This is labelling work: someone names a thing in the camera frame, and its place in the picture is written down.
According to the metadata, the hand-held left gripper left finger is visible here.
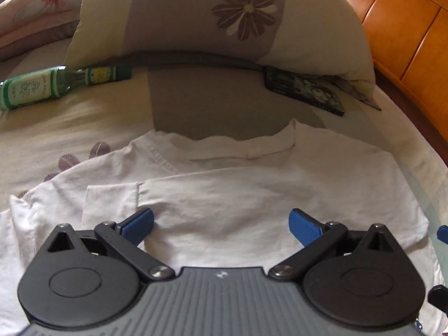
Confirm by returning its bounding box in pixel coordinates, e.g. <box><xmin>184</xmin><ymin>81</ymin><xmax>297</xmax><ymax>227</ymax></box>
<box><xmin>45</xmin><ymin>207</ymin><xmax>176</xmax><ymax>281</ymax></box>

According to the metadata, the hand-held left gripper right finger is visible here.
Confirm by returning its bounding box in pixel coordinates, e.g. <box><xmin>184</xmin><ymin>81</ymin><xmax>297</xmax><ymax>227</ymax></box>
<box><xmin>269</xmin><ymin>209</ymin><xmax>400</xmax><ymax>281</ymax></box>

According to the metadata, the white t-shirt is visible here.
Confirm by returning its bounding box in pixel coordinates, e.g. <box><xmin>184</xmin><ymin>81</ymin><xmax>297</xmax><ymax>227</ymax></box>
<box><xmin>0</xmin><ymin>119</ymin><xmax>448</xmax><ymax>336</ymax></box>

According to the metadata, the black panda print phone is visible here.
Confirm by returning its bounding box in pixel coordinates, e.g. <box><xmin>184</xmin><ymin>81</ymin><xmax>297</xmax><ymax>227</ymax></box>
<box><xmin>263</xmin><ymin>66</ymin><xmax>345</xmax><ymax>117</ymax></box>

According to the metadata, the green glass bottle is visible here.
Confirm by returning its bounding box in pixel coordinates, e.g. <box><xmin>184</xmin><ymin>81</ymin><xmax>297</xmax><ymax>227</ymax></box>
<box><xmin>0</xmin><ymin>65</ymin><xmax>133</xmax><ymax>111</ymax></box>

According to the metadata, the wooden headboard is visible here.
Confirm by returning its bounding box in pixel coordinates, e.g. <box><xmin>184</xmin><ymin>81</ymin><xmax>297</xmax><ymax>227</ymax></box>
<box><xmin>315</xmin><ymin>0</ymin><xmax>448</xmax><ymax>162</ymax></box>

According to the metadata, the floral patchwork pillow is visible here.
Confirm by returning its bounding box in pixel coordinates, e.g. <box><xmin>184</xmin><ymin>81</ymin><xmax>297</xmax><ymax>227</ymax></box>
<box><xmin>63</xmin><ymin>0</ymin><xmax>382</xmax><ymax>111</ymax></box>

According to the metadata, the folded pink floral quilt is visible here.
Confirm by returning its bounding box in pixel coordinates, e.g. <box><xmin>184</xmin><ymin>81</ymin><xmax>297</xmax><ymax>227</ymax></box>
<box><xmin>0</xmin><ymin>0</ymin><xmax>95</xmax><ymax>62</ymax></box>

